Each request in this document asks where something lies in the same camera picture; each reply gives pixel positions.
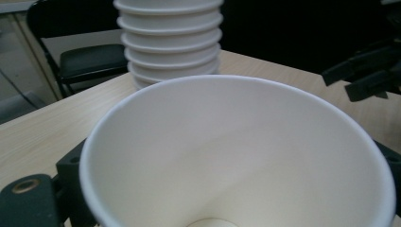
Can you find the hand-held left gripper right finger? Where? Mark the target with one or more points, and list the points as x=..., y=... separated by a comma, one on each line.
x=394, y=167

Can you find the dark curtain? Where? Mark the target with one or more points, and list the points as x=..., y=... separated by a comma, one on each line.
x=283, y=28

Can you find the stack of white paper cups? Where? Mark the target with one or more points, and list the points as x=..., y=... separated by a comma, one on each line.
x=171, y=41

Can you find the single white paper cup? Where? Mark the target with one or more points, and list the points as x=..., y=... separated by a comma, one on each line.
x=239, y=151

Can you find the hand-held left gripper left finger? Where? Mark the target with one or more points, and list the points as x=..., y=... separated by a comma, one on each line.
x=71, y=176

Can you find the black folding chair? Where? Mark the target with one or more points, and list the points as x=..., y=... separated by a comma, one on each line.
x=91, y=61

